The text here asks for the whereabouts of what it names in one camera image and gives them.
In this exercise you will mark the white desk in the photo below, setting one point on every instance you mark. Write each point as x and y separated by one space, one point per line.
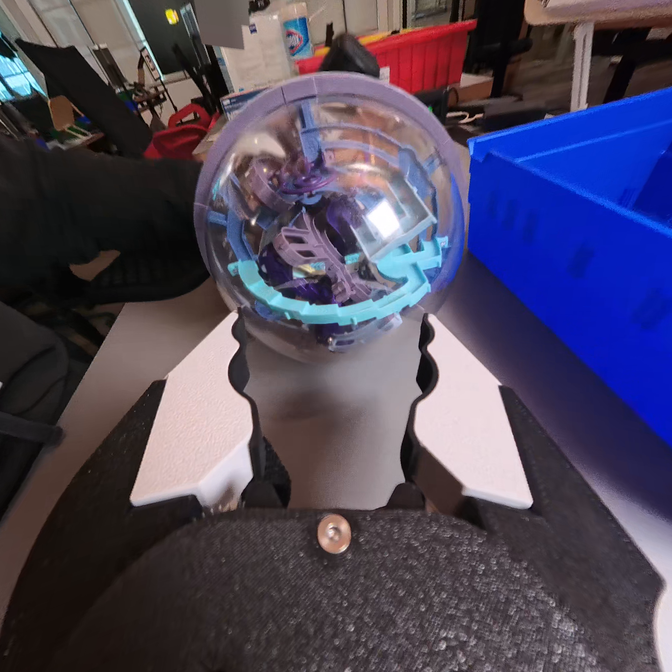
580 63

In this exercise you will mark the red plastic bin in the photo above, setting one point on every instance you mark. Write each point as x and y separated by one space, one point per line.
420 57

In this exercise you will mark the white wipes canister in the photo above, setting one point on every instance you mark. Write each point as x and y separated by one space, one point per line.
297 36

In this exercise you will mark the clear plastic maze ball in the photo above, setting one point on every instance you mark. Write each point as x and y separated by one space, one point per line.
325 220

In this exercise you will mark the black office chair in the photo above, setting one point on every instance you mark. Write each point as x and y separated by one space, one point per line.
31 367

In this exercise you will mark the black computer monitor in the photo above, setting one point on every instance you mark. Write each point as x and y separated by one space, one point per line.
89 89

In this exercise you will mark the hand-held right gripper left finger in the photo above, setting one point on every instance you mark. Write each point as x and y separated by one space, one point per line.
194 420

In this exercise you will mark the blue plastic bin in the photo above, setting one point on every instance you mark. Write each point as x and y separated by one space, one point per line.
577 236

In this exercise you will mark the blue glove box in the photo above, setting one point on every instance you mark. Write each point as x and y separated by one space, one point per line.
239 102

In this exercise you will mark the person's left forearm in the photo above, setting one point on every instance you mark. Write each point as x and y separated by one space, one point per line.
105 210

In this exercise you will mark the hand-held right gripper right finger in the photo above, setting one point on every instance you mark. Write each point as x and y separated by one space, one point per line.
472 435

